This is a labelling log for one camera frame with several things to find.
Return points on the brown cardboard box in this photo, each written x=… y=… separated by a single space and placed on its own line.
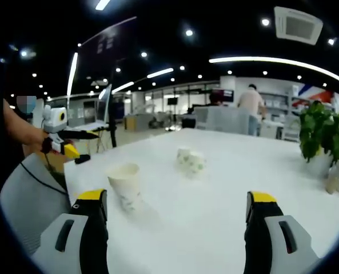
x=130 y=124

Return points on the grey mesh office chair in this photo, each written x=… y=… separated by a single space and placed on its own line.
x=26 y=205

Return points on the green print paper cup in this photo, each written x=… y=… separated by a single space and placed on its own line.
x=197 y=167
x=183 y=158

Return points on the white drawer cart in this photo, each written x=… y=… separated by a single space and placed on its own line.
x=290 y=131

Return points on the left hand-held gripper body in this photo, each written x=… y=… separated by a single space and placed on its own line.
x=55 y=121

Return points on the short ceiling light strip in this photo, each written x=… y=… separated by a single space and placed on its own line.
x=123 y=87
x=160 y=73

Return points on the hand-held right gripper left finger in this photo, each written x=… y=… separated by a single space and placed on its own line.
x=80 y=242

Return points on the nested paper cup stack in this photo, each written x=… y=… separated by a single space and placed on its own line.
x=125 y=185

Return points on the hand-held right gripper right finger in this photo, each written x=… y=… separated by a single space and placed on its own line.
x=272 y=245

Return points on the small black device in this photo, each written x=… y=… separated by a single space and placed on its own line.
x=82 y=159

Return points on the small far monitor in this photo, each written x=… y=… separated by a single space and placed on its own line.
x=172 y=101

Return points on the white framed monitor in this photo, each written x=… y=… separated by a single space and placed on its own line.
x=103 y=108

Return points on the dark wall screen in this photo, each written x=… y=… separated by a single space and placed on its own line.
x=225 y=95

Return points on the white table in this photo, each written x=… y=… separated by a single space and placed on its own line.
x=200 y=214

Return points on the white side desk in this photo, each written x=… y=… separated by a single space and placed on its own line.
x=83 y=127

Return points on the ceiling spot lights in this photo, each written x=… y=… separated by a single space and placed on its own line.
x=189 y=32

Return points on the green potted plant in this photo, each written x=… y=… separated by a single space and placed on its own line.
x=323 y=131

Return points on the dark hanging sign panel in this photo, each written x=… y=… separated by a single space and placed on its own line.
x=109 y=45

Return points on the grey partition desk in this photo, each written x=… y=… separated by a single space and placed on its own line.
x=220 y=120

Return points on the straight ceiling light strip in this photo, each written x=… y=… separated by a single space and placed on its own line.
x=72 y=72
x=103 y=4

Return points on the black stand pole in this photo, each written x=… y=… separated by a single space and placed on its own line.
x=113 y=137

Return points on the ceiling air conditioner vent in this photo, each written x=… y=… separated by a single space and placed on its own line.
x=298 y=25

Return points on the small beige bottle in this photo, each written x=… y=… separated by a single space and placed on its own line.
x=333 y=182

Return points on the long curved ceiling light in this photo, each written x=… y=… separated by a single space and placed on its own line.
x=272 y=60

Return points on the white shelving unit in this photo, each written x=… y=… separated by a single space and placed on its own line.
x=278 y=109

